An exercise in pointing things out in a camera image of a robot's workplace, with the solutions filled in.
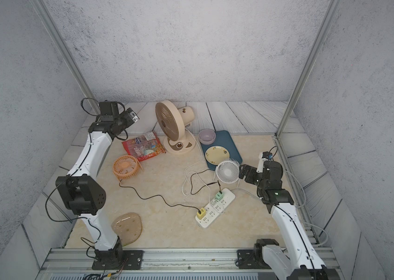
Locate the yellow usb plug adapter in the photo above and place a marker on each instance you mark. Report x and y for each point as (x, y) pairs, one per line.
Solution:
(201, 213)

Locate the white power strip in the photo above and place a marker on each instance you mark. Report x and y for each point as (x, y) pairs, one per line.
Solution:
(215, 208)

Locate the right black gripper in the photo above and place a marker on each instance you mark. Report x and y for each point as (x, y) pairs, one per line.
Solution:
(253, 172)

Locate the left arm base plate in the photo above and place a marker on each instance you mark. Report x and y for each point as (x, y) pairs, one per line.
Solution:
(115, 260)

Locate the small orange usb fan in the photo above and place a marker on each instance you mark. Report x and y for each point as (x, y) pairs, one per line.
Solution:
(126, 167)

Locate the teal tray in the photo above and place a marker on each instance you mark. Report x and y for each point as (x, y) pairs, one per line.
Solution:
(223, 139)

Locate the aluminium front rail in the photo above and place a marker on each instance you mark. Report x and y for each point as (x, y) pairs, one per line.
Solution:
(162, 264)

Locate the purple bowl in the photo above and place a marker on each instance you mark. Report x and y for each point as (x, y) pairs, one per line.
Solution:
(207, 136)

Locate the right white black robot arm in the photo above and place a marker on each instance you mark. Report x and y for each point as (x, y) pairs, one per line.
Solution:
(301, 262)

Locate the green usb plug adapter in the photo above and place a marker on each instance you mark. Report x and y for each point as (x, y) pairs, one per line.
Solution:
(219, 196)

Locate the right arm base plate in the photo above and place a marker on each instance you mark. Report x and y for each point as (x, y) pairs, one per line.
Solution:
(248, 259)

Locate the yellow plate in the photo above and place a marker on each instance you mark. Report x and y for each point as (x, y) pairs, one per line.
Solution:
(216, 154)

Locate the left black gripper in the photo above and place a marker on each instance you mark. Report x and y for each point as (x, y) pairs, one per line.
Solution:
(129, 120)

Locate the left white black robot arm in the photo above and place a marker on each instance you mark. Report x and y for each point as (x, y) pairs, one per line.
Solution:
(80, 191)

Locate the beige desk fan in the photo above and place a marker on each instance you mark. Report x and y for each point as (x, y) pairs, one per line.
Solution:
(174, 121)

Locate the small white usb fan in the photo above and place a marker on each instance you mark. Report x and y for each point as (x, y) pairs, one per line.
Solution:
(228, 171)

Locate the red snack bag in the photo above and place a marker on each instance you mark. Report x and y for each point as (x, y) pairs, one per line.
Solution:
(144, 147)

